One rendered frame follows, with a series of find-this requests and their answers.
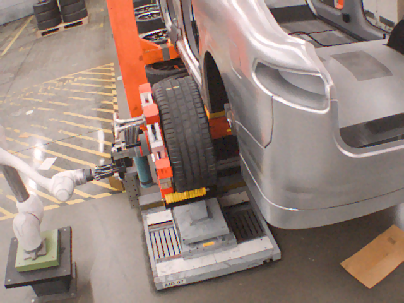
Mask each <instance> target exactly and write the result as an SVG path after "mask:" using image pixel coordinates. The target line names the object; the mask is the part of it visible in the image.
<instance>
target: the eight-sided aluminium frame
mask: <svg viewBox="0 0 404 303"><path fill-rule="evenodd" d="M140 98H141V101H142V105H143V106H146V104H145V101H146V100H148V101H149V103H150V105H151V104H154V103H153V100H152V95H151V93H150V92H145V93H141V94H140ZM147 128H148V133H149V137H150V141H151V142H150V144H151V149H152V153H153V155H154V158H155V161H156V160H158V157H157V152H160V156H161V159H163V158H166V157H165V152H164V150H165V149H164V145H163V140H162V138H161V135H160V130H159V126H158V123H155V129H156V132H157V137H158V140H156V141H154V140H153V135H152V130H151V126H150V125H147ZM159 182H160V186H161V189H167V188H170V187H172V184H171V177H168V178H165V179H159Z"/></svg>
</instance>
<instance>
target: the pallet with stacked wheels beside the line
mask: <svg viewBox="0 0 404 303"><path fill-rule="evenodd" d="M59 5H60V9H61V12H60V9H59V6H58V2H57V0H44V1H41V2H39V3H36V4H34V5H33V10H34V13H35V17H36V20H37V26H38V29H39V30H38V31H37V33H36V38H37V39H39V38H41V37H45V36H48V35H52V34H54V33H58V32H61V31H65V30H69V29H71V28H75V27H79V26H82V25H86V24H89V21H90V17H91V16H90V13H88V11H87V8H86V4H85V0H59ZM60 14H62V18H63V20H62V19H61V15H60ZM79 21H80V22H79ZM72 23H73V24H72ZM80 23H82V24H80ZM70 24H71V25H70ZM78 24H79V25H78ZM73 25H75V26H73ZM71 26H73V27H71ZM66 27H69V28H66ZM55 28H56V29H55ZM53 29H54V30H53ZM48 30H50V31H48ZM56 30H58V31H56ZM46 31H48V32H46ZM54 31H56V32H54ZM49 32H52V33H49ZM45 33H47V34H45ZM43 34H45V35H43Z"/></svg>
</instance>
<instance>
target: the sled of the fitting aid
mask: <svg viewBox="0 0 404 303"><path fill-rule="evenodd" d="M216 199H217V201H218V204H219V206H220V209H221V211H222V213H223V216H224V219H225V221H226V223H227V226H228V228H229V234H225V235H221V236H218V237H213V238H210V239H205V240H202V241H197V242H192V243H189V244H184V243H183V239H182V235H181V231H180V228H179V224H178V222H177V217H176V215H175V210H174V208H170V213H171V216H172V220H173V223H174V228H175V232H176V235H177V239H178V242H179V246H180V249H181V253H182V257H183V260H185V259H190V258H195V257H198V256H203V255H206V254H211V253H215V252H218V251H223V250H226V249H231V248H233V247H237V241H236V238H235V235H234V232H233V230H232V227H231V226H230V223H229V220H228V218H227V216H226V214H225V211H224V209H223V206H222V204H221V201H220V199H219V197H216Z"/></svg>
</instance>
